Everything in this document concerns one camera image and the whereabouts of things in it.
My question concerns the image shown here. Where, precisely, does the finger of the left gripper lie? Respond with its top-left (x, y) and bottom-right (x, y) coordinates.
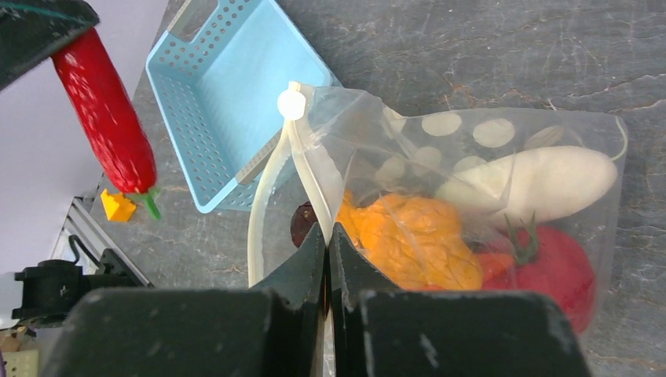
top-left (1, 0), bottom-right (99, 89)

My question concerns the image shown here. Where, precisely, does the red toy chili pepper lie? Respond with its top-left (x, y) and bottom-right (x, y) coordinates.
top-left (51, 27), bottom-right (161, 219)

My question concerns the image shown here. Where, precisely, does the orange wedge block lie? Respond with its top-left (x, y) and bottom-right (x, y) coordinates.
top-left (100, 189), bottom-right (137, 223)

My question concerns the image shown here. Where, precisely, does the white toy radish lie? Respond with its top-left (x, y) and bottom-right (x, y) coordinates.
top-left (435, 145), bottom-right (618, 229)

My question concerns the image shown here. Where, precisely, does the clear polka dot zip bag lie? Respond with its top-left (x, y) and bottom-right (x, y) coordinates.
top-left (247, 82), bottom-right (628, 334)

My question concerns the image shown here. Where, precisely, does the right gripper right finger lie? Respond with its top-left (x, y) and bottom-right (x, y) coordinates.
top-left (328, 225), bottom-right (591, 376)

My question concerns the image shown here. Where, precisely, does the light blue plastic basket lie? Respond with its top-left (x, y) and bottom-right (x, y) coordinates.
top-left (145, 1), bottom-right (338, 214)

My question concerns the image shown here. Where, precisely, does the orange toy carrot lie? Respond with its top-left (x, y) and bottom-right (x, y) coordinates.
top-left (476, 253), bottom-right (514, 284)

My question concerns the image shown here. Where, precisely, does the small dark red fruit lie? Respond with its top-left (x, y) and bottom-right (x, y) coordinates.
top-left (290, 201), bottom-right (317, 248)

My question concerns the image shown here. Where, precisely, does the red toy tomato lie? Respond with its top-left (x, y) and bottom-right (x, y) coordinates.
top-left (476, 218), bottom-right (597, 334)

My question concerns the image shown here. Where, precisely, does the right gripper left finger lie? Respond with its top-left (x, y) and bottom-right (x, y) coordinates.
top-left (42, 225), bottom-right (326, 376)

